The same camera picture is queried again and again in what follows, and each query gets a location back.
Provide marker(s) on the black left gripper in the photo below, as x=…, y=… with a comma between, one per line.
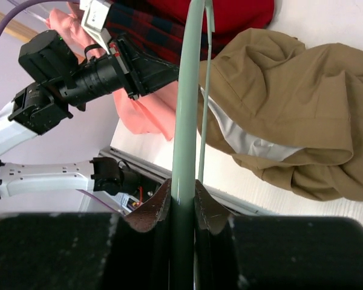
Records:
x=144, y=72

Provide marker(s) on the tan brown skirt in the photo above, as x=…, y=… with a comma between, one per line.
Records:
x=290, y=114

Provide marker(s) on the red black plaid skirt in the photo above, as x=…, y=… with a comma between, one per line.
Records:
x=156, y=27

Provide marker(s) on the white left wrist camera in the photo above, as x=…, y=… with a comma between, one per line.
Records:
x=95, y=13

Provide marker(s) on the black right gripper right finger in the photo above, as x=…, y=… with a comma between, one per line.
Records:
x=216, y=262

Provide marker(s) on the pink skirt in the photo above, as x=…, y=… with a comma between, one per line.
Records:
x=153, y=113

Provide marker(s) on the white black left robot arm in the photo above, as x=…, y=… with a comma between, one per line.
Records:
x=60, y=81

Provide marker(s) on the sage green plastic hanger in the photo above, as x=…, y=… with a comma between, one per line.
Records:
x=181, y=264

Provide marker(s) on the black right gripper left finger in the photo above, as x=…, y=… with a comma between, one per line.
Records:
x=151, y=225

